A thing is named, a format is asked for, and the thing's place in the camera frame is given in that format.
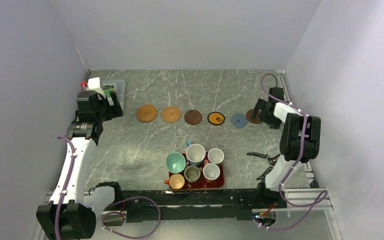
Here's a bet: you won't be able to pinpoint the brown wooden coaster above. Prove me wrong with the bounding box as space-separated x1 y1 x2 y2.
246 109 262 125

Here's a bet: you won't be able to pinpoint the blue felt coaster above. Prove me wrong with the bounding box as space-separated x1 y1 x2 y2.
230 113 248 129

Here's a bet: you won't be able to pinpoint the woven rattan coaster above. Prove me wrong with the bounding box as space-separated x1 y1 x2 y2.
136 104 158 123
161 105 182 123

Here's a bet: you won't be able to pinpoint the black orange smiley coaster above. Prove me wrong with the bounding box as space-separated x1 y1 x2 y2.
207 111 226 126

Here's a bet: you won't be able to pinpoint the dark wooden coaster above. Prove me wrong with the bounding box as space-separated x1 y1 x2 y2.
184 109 203 125

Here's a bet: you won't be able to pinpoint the blue white cup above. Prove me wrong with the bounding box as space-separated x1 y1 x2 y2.
185 140 206 167

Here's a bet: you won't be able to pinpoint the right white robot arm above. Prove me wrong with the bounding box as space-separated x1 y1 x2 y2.
251 87 322 208

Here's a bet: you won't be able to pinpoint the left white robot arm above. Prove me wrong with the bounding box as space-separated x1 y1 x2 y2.
36 89 124 240

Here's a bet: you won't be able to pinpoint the small white cup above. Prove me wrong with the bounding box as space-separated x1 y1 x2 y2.
207 147 225 166

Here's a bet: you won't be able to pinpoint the teal green cup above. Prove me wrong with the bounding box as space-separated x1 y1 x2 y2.
165 151 187 174

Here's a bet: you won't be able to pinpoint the red white cup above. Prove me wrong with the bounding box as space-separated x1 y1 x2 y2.
202 159 221 183

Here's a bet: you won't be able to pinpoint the orange cup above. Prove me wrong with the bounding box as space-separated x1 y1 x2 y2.
164 173 186 191

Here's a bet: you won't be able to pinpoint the olive green cup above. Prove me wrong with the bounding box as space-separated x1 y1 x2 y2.
183 165 201 184

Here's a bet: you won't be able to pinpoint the clear plastic screw box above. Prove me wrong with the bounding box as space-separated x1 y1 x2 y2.
102 79 126 110

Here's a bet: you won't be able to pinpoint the black pliers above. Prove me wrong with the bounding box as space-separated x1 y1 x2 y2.
246 151 281 180

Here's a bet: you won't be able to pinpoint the red serving tray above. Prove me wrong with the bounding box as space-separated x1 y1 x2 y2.
167 153 225 191

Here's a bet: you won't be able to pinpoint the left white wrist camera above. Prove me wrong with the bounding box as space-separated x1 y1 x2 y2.
80 77 105 96

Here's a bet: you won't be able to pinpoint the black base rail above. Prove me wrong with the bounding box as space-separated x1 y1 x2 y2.
89 181 287 223

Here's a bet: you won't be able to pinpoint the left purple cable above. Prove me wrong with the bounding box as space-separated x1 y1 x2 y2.
53 135 162 240

